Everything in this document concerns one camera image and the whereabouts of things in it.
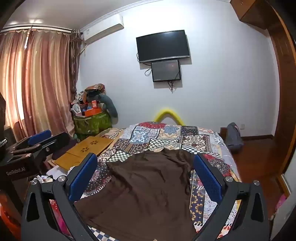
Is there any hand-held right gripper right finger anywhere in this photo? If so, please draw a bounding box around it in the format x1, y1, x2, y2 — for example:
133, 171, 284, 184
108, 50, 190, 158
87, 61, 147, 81
193, 153, 271, 241

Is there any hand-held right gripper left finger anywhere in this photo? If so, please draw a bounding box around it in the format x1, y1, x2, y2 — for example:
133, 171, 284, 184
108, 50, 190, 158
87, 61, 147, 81
21, 153, 99, 241

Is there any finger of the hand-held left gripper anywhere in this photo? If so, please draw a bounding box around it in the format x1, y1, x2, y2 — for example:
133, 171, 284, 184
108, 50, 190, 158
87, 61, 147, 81
10, 132, 70, 163
7, 129, 52, 154

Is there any brown garment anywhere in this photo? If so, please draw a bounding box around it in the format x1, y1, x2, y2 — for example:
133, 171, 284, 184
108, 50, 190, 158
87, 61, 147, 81
73, 148, 197, 241

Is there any pile of clothes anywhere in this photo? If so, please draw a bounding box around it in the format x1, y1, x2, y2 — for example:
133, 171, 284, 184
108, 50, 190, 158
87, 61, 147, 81
73, 112, 113, 141

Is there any white cloth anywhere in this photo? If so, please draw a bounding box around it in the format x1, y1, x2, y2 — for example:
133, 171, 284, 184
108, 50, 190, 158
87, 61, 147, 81
35, 166, 70, 183

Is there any wooden folding lap board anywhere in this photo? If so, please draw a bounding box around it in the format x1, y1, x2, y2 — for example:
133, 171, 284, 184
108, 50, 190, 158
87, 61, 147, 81
55, 136, 114, 169

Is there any orange box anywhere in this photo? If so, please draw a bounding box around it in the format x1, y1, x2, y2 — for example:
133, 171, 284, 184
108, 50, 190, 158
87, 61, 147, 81
81, 100, 102, 117

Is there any floral bed sheet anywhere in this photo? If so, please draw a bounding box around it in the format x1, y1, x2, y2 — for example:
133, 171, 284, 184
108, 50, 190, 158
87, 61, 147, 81
47, 199, 72, 237

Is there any grey backpack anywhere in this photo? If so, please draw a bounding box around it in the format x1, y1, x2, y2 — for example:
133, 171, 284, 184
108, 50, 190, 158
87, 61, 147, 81
225, 122, 244, 153

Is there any pink curtain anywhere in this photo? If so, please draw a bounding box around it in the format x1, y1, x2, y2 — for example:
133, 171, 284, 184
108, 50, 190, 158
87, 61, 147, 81
0, 27, 78, 139

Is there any patchwork printed blanket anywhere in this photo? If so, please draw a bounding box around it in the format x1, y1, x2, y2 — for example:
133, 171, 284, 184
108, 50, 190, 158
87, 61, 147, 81
47, 122, 242, 241

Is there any grey cloth bundle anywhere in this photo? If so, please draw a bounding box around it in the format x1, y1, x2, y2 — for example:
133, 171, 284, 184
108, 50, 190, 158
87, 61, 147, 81
99, 93, 118, 119

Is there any brown patterned bag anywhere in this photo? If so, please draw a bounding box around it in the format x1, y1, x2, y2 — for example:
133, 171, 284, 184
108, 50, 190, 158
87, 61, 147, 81
84, 83, 105, 98

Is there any dark patterned curtain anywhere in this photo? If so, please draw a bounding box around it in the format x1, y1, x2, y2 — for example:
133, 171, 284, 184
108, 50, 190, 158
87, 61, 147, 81
69, 29, 82, 100

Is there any yellow foam tube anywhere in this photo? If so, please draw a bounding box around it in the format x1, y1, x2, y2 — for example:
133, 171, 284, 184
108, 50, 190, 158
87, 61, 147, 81
154, 108, 183, 126

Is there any wooden door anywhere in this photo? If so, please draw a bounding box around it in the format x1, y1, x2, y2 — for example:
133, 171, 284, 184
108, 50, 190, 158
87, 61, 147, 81
268, 0, 296, 193

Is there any white air conditioner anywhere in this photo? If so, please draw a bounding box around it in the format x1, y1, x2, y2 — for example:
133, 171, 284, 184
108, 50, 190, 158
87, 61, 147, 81
80, 13, 125, 44

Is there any wooden cabinet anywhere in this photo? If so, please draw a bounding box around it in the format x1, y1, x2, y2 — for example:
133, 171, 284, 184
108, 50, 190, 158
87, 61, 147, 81
231, 0, 273, 24

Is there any small black wall monitor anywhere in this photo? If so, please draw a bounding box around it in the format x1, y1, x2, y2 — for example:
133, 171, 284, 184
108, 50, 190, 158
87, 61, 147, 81
151, 60, 181, 82

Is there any black wall television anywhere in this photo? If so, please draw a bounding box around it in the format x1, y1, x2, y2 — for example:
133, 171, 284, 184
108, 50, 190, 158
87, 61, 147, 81
136, 30, 191, 63

